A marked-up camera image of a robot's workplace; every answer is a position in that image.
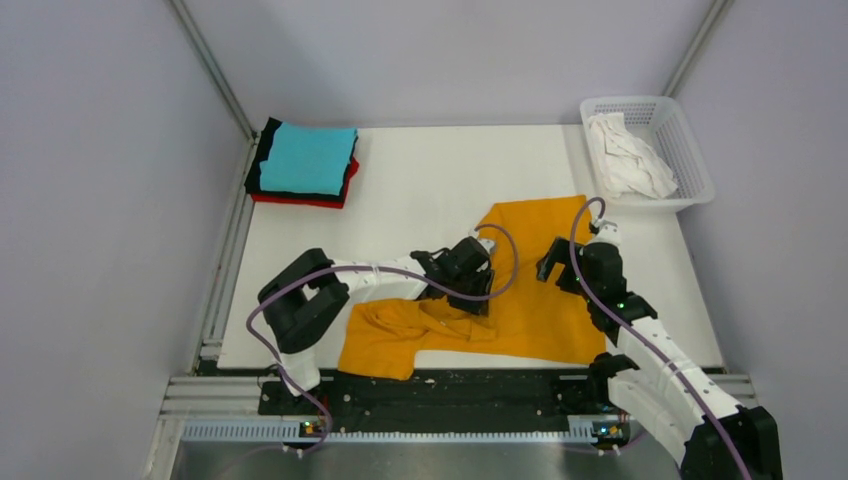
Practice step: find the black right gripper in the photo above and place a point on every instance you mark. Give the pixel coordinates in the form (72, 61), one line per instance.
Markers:
(559, 252)

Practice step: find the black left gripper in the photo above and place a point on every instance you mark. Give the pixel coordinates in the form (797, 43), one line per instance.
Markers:
(484, 279)

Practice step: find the yellow t-shirt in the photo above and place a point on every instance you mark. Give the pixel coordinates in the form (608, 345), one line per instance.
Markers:
(532, 319)

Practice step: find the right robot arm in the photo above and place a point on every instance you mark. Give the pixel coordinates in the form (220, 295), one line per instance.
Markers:
(708, 432)

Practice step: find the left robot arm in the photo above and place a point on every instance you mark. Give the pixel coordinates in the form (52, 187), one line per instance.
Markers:
(303, 301)

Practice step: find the white crumpled t-shirt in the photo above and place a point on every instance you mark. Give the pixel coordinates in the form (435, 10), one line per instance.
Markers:
(628, 164)

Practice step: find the white plastic laundry basket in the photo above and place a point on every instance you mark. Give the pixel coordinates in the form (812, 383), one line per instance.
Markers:
(660, 122)

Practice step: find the cyan folded t-shirt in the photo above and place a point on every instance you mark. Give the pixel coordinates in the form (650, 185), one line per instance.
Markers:
(307, 160)

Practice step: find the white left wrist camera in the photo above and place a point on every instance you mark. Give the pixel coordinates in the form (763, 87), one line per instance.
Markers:
(489, 245)

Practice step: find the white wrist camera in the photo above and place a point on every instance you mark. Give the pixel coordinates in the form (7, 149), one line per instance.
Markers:
(489, 245)
(605, 231)

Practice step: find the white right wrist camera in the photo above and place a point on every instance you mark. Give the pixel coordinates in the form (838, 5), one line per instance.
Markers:
(605, 231)

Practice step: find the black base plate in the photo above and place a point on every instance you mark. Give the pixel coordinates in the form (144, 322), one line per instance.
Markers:
(458, 401)

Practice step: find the right aluminium frame post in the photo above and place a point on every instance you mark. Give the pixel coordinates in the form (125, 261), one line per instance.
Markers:
(713, 18)

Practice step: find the aluminium frame post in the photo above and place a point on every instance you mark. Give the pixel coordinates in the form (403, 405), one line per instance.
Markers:
(210, 65)
(713, 18)

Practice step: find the left aluminium frame post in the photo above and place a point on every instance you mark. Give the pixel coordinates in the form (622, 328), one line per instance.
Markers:
(210, 65)

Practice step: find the aluminium front rail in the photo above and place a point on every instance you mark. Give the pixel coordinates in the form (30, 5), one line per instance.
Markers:
(227, 407)

